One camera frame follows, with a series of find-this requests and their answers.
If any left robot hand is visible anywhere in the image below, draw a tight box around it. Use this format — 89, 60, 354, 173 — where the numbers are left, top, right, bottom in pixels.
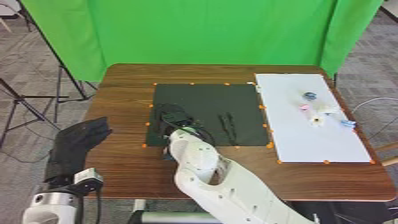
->
43, 116, 116, 188

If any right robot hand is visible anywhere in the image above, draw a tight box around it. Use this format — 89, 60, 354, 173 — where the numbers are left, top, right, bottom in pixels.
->
146, 102, 203, 141

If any green sprig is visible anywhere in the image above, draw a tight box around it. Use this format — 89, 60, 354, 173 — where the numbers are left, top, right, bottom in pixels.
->
217, 114, 233, 138
226, 112, 240, 141

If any dark mat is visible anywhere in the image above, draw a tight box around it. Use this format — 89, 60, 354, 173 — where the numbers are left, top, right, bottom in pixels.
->
143, 83, 274, 148

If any black tripod stand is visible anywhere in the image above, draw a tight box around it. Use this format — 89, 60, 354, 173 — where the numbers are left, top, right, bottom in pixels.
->
0, 78, 72, 148

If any black backdrop stand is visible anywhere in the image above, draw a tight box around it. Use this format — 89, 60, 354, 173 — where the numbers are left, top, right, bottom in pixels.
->
16, 0, 100, 124

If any white sheet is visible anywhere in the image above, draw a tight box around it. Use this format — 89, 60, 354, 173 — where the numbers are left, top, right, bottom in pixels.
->
255, 73, 377, 165

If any white flower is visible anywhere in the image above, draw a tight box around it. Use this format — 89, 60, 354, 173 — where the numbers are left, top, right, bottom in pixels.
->
308, 105, 342, 128

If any pale grey bar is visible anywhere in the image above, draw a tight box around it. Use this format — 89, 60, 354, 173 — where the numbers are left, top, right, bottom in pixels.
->
127, 209, 224, 224

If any light blue flower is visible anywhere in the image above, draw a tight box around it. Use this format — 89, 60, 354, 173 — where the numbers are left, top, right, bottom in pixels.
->
340, 119, 359, 130

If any black cable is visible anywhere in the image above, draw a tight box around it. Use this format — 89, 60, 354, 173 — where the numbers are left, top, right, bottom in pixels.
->
187, 125, 219, 147

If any grey floor cable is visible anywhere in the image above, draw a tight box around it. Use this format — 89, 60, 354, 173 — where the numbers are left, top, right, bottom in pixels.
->
351, 96, 398, 135

